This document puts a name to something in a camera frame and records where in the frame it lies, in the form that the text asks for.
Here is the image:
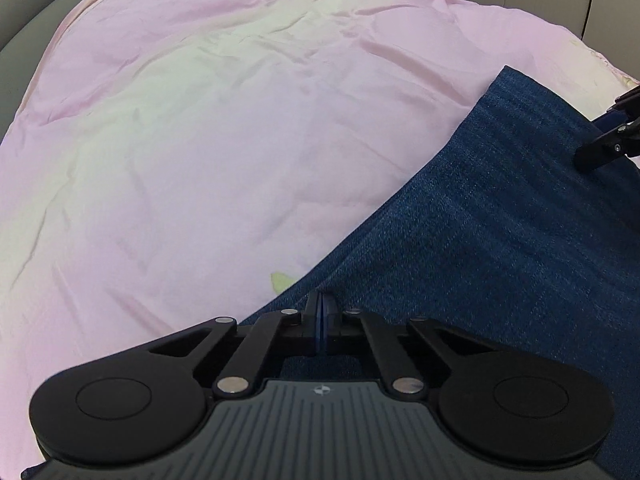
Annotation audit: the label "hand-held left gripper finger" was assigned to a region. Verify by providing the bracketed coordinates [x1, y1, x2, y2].
[322, 294, 502, 397]
[150, 293, 324, 400]

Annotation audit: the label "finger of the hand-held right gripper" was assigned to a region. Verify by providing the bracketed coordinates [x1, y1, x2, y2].
[592, 85, 640, 134]
[573, 124, 640, 171]

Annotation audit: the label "blue denim pants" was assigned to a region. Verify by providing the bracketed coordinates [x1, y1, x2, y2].
[20, 65, 640, 480]

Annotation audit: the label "pink blanket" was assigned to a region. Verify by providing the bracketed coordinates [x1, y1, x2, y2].
[0, 0, 640, 466]

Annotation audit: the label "grey padded headboard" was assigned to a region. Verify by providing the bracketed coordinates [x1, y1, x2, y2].
[0, 0, 143, 136]

